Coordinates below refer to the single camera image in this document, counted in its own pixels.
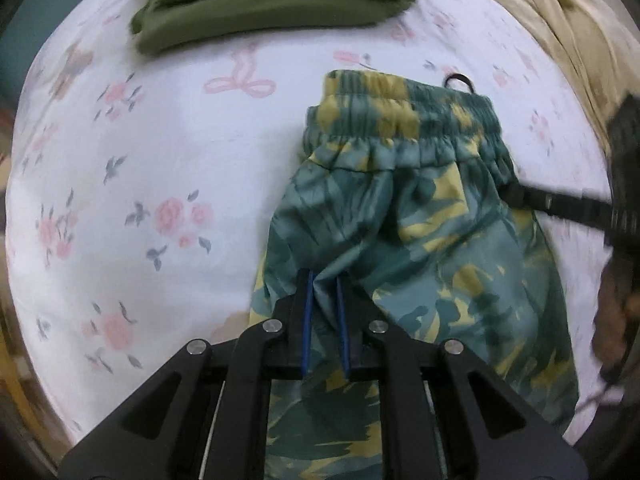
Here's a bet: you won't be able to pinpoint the olive green folded cloth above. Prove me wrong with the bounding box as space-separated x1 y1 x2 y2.
130 0 422 57

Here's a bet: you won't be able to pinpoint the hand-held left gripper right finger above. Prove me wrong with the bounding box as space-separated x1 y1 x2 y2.
335 276 589 480

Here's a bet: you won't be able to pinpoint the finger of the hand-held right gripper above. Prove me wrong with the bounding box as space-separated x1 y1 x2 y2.
500 181 617 229

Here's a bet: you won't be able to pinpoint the beige crumpled cloth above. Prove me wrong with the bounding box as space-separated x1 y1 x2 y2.
434 0 640 137

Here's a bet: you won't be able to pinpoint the white floral bed sheet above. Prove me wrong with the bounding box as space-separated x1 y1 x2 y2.
4 0 623 453

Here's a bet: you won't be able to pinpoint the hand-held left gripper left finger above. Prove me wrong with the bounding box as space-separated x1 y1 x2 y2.
59 269 316 480

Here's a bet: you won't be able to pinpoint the black cord loop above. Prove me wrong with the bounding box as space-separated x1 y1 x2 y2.
443 73 474 93

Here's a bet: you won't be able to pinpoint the green yellow patterned pants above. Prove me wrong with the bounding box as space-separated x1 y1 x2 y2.
248 69 581 480

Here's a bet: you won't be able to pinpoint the person's right hand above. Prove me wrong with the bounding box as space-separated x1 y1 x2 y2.
591 258 640 383

